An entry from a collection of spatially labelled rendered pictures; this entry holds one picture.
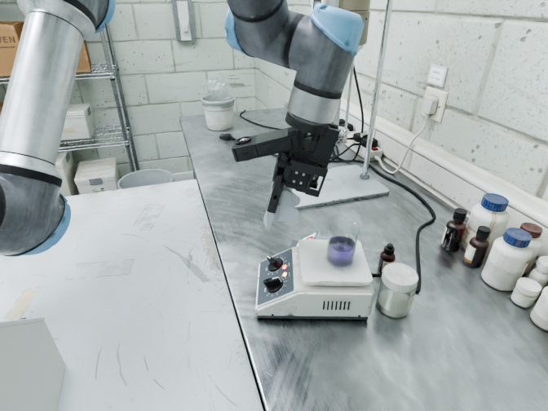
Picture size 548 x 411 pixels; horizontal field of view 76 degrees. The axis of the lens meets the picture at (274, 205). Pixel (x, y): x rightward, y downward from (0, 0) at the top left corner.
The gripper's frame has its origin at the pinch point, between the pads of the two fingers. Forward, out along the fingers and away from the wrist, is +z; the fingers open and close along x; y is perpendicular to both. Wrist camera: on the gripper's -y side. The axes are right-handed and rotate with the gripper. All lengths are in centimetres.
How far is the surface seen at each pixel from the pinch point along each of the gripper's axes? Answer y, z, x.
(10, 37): -156, 21, 151
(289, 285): 6.4, 6.3, -9.1
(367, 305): 19.9, 5.1, -10.8
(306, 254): 8.6, 3.0, -3.9
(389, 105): 34, -13, 70
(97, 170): -116, 100, 167
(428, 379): 28.6, 7.3, -21.0
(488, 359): 38.7, 4.7, -16.8
